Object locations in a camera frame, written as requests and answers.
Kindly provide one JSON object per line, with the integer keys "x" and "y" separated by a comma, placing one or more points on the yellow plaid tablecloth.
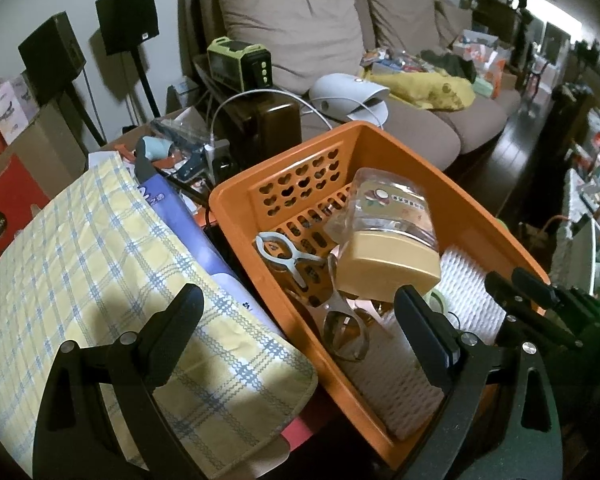
{"x": 80, "y": 260}

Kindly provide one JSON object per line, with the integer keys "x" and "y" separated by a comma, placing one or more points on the yellow cloth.
{"x": 430, "y": 90}

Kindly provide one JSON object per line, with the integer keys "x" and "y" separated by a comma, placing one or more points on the orange plastic basket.
{"x": 430, "y": 160}

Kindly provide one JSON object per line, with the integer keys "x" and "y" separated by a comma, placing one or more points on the brown sofa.
{"x": 430, "y": 130}

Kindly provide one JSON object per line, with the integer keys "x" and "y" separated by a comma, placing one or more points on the black speaker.
{"x": 52, "y": 47}
{"x": 127, "y": 17}

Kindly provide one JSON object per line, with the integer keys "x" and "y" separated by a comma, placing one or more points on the open cardboard carton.
{"x": 180, "y": 130}

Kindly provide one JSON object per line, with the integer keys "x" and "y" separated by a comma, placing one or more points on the white shelf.
{"x": 592, "y": 210}

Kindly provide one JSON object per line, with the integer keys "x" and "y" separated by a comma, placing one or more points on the white tissue pack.
{"x": 12, "y": 107}

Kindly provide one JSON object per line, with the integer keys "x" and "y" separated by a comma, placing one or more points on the pile of colourful packages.
{"x": 485, "y": 60}

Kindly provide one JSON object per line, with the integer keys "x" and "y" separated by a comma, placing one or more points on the pale blue clothes clip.
{"x": 300, "y": 260}

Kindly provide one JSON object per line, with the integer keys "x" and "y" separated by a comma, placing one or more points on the green portable radio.
{"x": 235, "y": 62}

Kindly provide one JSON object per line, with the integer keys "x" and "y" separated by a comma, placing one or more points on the large brown sofa cushion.
{"x": 290, "y": 25}

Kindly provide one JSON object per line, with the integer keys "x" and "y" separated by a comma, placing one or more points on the large cardboard box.
{"x": 50, "y": 140}

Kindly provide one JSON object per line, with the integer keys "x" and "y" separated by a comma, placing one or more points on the clear jar with tan lid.
{"x": 390, "y": 260}

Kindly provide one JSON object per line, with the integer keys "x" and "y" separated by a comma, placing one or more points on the red gift box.
{"x": 10, "y": 205}

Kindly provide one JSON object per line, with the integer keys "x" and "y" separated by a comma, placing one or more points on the bright window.
{"x": 550, "y": 5}

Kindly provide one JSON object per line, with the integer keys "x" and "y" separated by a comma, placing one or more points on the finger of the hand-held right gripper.
{"x": 520, "y": 305}
{"x": 555, "y": 292}

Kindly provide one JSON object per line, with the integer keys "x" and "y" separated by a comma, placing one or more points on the white foam net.
{"x": 470, "y": 285}

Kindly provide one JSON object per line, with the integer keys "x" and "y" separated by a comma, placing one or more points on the purple package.
{"x": 180, "y": 210}

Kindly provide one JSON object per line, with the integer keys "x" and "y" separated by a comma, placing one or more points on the orange plastic tool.
{"x": 126, "y": 152}

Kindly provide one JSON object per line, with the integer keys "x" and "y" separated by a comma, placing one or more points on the white curved device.
{"x": 345, "y": 92}

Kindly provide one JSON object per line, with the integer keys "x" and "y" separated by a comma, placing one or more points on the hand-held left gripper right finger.
{"x": 430, "y": 340}

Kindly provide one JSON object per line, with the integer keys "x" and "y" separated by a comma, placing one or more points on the pale blue plastic tube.
{"x": 155, "y": 149}

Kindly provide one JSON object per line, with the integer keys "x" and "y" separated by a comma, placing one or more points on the dark brown appliance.
{"x": 270, "y": 130}

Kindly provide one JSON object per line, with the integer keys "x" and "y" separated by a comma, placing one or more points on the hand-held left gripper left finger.
{"x": 180, "y": 320}

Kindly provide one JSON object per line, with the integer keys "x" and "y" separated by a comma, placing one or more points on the green clothes clip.
{"x": 437, "y": 300}

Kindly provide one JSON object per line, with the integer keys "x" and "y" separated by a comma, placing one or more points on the dark wooden cabinet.
{"x": 500, "y": 12}

